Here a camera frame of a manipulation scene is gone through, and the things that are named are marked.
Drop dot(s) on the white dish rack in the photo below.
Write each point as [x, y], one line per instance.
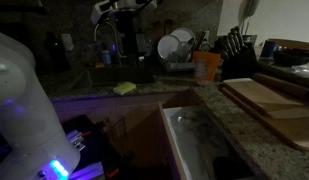
[176, 63]

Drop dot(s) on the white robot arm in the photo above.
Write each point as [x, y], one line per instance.
[40, 149]

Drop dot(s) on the dark bowl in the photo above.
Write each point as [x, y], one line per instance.
[291, 56]

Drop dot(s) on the wall outlet plate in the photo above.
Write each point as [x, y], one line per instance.
[67, 41]

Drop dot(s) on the light wooden cutting board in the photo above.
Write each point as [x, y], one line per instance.
[274, 104]

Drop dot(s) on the curved chrome faucet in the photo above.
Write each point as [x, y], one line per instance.
[105, 32]

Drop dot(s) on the blue mug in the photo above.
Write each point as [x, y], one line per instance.
[268, 48]

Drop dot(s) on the lower wooden cutting board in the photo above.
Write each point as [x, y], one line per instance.
[294, 132]

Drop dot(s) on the wooden rolling pin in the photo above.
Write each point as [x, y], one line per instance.
[287, 87]

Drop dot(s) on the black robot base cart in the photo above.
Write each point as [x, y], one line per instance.
[99, 159]

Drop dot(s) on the stainless steel sink basin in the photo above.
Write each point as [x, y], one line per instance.
[97, 77]

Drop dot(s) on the open white drawer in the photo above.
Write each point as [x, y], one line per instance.
[196, 149]

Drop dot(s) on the large white plate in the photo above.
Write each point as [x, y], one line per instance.
[167, 48]

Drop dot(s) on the orange plastic cup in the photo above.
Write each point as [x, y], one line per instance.
[206, 64]

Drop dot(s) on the dark bottle by wall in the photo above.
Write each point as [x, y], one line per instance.
[56, 51]

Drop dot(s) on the black knife block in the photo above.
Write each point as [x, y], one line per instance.
[242, 65]

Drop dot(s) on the yellow green sponge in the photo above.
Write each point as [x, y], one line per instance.
[124, 88]

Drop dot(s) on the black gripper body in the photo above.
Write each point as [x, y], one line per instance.
[129, 24]

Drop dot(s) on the blue white soap bottle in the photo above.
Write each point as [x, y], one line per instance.
[106, 57]

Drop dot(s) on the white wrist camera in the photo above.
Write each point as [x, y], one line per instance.
[100, 11]

